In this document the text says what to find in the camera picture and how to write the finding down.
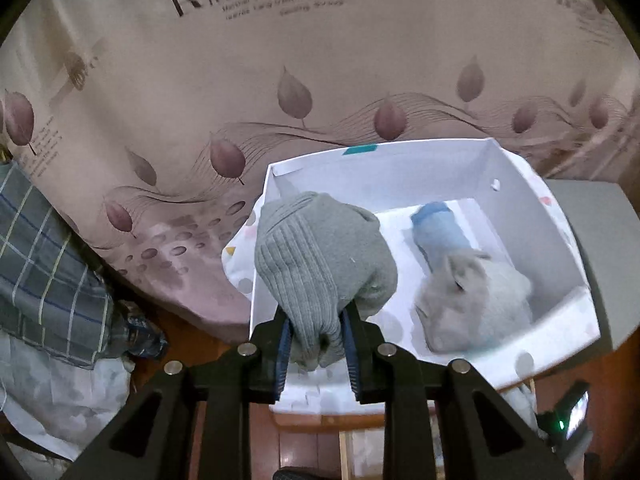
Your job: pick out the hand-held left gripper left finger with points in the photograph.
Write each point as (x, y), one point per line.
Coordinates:
(284, 355)

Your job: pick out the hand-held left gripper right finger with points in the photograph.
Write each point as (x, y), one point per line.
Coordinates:
(353, 355)

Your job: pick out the grey ribbed sock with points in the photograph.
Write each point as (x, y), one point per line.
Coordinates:
(310, 270)

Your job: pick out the grey and blue sock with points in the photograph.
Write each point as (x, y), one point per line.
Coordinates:
(470, 300)

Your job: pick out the light blue underwear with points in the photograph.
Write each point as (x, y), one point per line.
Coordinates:
(440, 235)

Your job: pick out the white cardboard box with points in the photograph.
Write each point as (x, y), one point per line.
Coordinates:
(400, 180)

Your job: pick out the blue snack packet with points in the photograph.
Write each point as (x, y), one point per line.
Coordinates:
(142, 332)

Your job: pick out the white green-patterned cloth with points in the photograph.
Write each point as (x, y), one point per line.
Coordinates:
(60, 400)

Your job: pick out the grey plaid blanket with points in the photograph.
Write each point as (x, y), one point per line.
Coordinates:
(40, 260)

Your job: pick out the leaf printed bed sheet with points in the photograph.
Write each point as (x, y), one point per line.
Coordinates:
(200, 60)

